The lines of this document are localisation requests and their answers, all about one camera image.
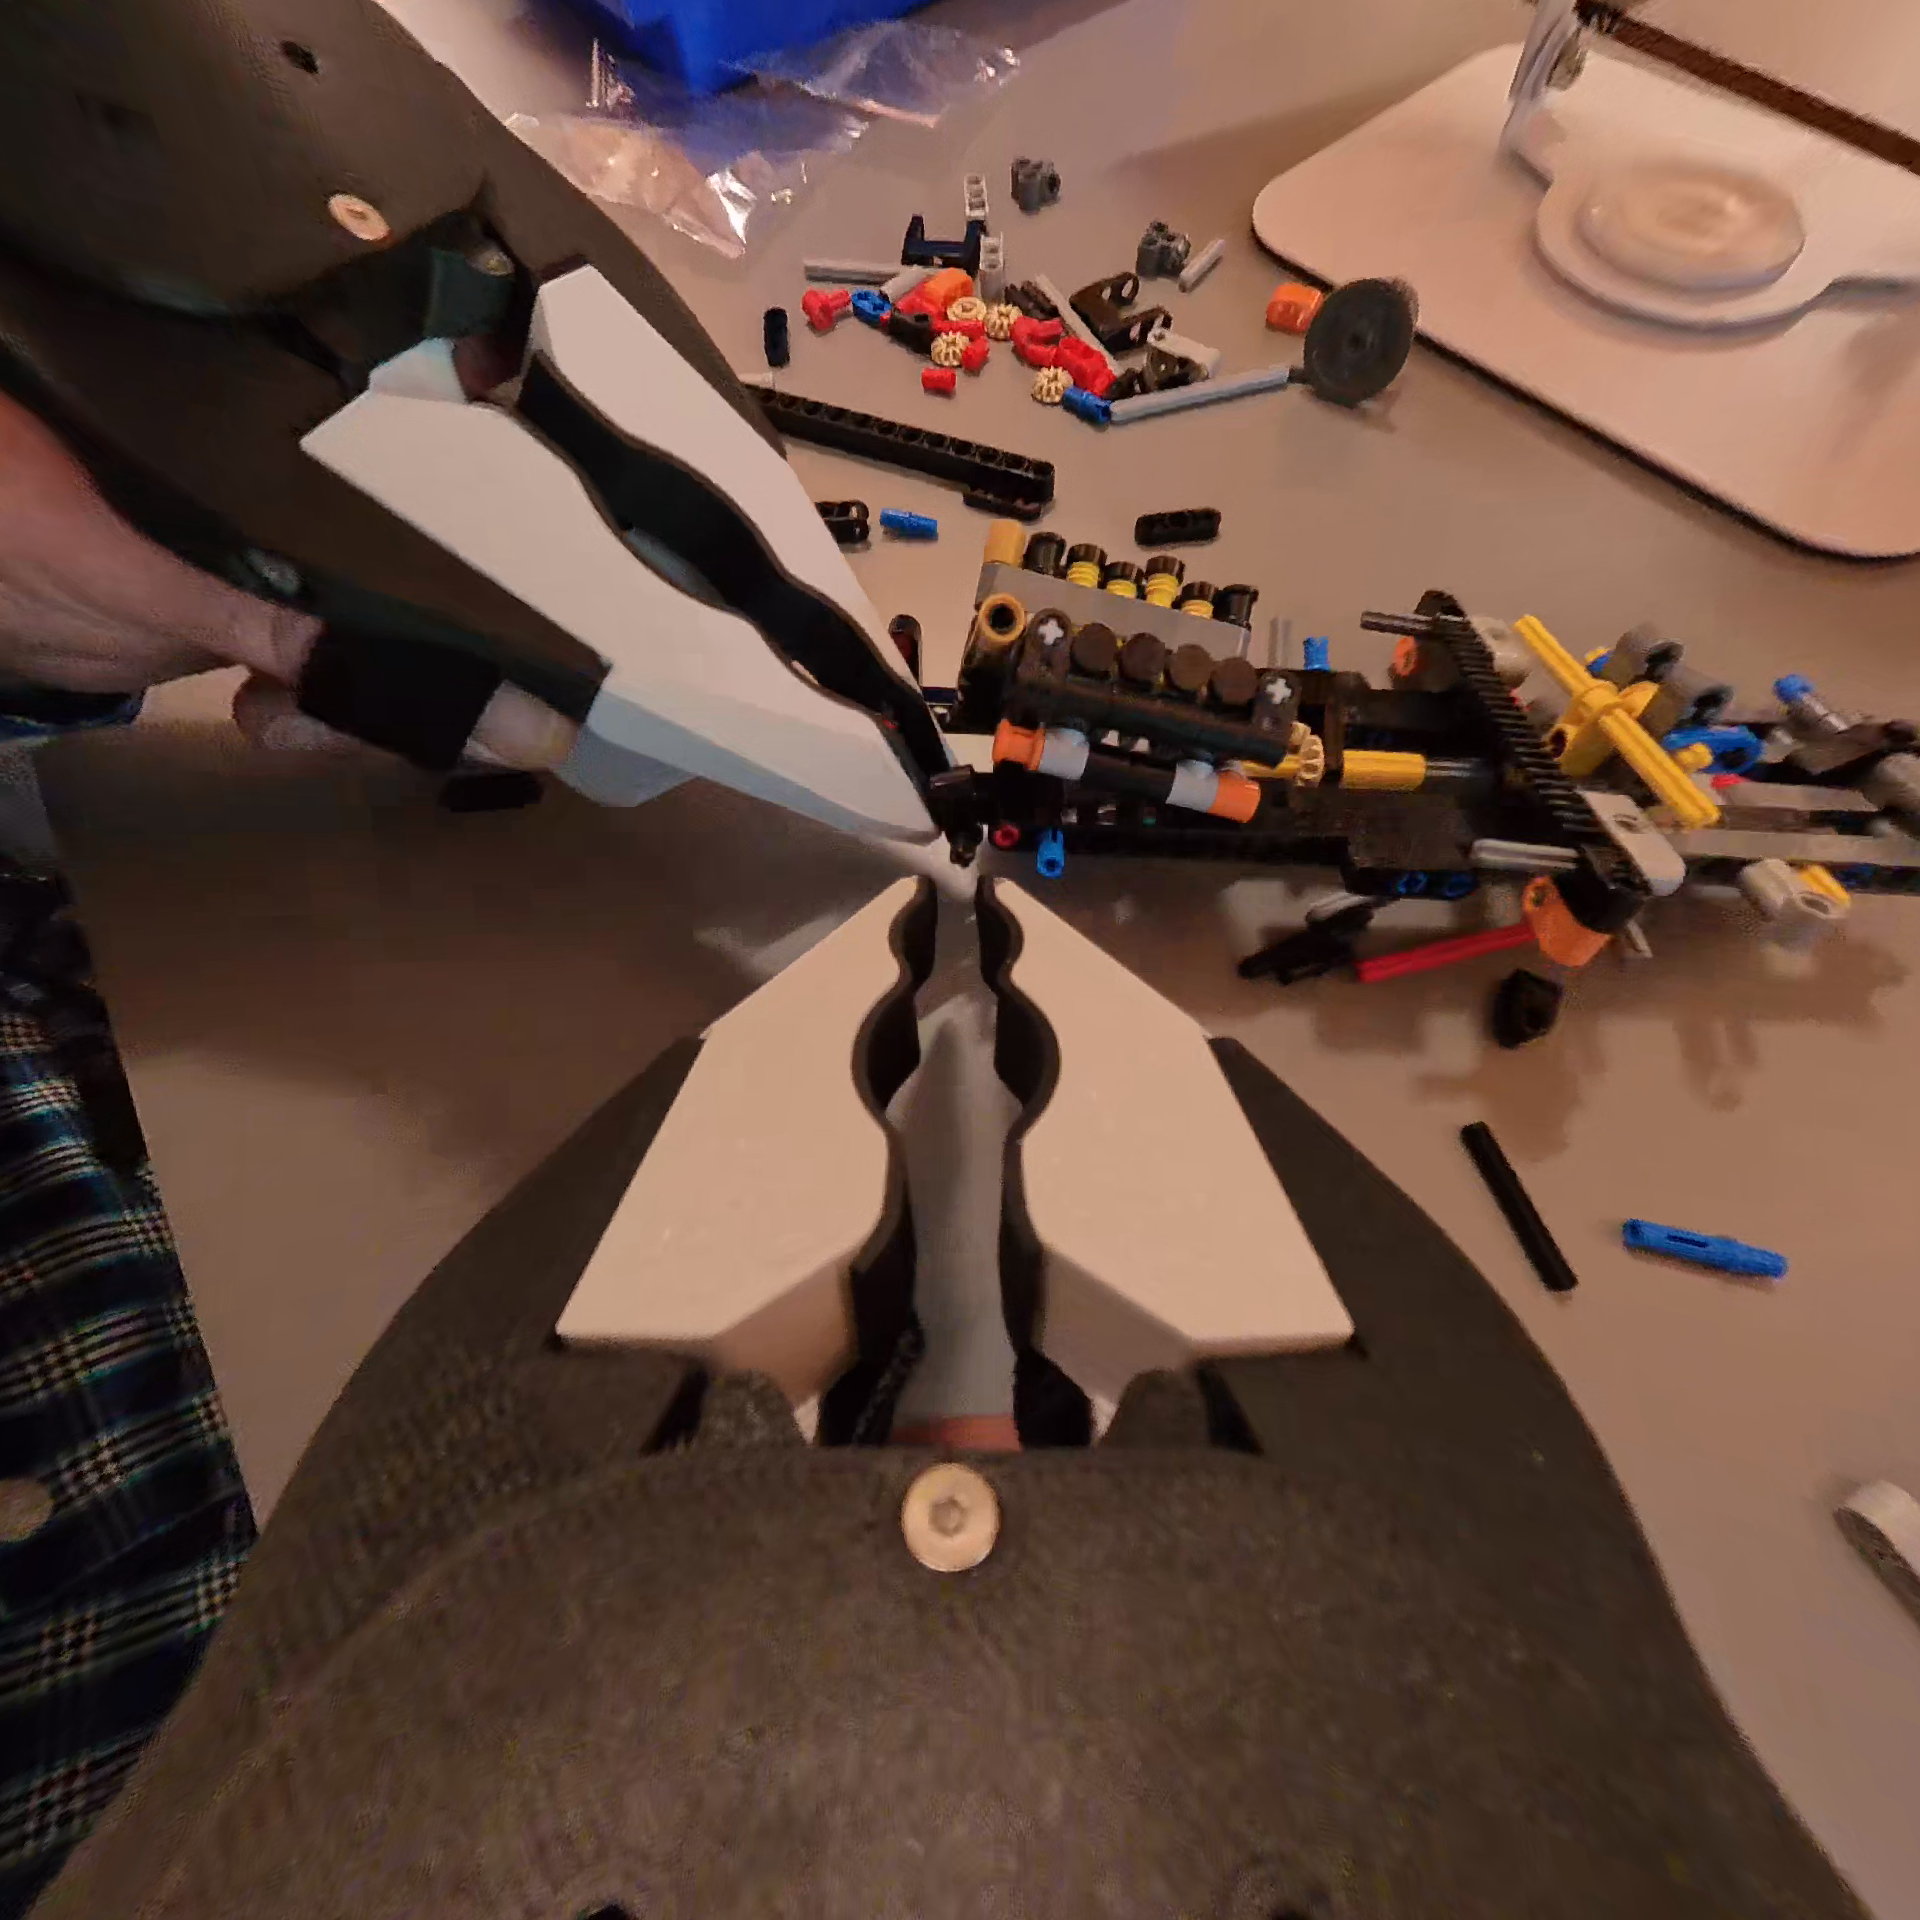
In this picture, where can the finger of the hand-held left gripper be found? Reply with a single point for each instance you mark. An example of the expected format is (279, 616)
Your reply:
(817, 522)
(512, 511)

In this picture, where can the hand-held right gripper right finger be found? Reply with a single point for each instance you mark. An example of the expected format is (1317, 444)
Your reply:
(1167, 1187)

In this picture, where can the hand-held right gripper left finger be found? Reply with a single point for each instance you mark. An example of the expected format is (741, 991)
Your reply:
(734, 1187)

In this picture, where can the small black lego pin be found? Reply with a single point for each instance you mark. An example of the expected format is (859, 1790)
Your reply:
(957, 810)

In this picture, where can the lego car chassis assembly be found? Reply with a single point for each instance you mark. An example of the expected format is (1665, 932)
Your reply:
(1350, 752)

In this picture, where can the black double lego connector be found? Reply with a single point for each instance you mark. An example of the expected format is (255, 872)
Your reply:
(842, 522)

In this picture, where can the blue lego axle pin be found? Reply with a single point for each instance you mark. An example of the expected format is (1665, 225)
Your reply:
(906, 523)

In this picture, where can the long black lego beam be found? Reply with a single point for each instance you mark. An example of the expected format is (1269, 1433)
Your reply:
(897, 448)

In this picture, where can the short black lego beam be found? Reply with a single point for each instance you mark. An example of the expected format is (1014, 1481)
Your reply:
(775, 337)

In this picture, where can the pile of small lego pieces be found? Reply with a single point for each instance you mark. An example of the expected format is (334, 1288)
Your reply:
(1019, 330)

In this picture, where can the short grey lego axle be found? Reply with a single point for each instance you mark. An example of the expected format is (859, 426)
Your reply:
(1336, 906)

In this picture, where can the long black lego axle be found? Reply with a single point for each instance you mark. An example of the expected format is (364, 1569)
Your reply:
(1518, 1209)

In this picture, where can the black lego liftarm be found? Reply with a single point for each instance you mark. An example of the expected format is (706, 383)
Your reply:
(1179, 527)

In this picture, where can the red lego axle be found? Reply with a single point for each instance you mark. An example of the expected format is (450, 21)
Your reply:
(1449, 950)

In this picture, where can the small black lego connector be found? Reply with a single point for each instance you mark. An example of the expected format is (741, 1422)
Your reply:
(1526, 1007)

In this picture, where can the long grey lego axle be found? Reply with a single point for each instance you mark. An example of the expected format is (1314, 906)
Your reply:
(1201, 396)

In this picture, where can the orange lego piece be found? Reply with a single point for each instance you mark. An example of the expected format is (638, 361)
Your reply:
(1293, 310)

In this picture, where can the long blue lego pin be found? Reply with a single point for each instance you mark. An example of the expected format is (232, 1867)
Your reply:
(1702, 1246)

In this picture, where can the black lego disc wheel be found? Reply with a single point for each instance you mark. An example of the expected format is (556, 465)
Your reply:
(1357, 343)

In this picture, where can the white curved lego piece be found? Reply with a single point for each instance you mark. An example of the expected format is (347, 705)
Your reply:
(1887, 1547)

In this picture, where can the person's left hand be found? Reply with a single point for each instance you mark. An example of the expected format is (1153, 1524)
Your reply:
(118, 599)

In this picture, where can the clear plastic bag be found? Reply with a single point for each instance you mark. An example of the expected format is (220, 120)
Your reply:
(718, 152)

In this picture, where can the blue plastic bag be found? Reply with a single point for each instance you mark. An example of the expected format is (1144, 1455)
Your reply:
(752, 39)

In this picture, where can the person's plaid shirt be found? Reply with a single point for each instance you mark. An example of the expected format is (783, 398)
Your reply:
(105, 1354)

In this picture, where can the white rounded base board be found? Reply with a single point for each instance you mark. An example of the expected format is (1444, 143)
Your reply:
(1653, 391)

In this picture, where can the white stand with round disc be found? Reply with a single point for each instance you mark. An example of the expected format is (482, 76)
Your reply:
(1683, 225)

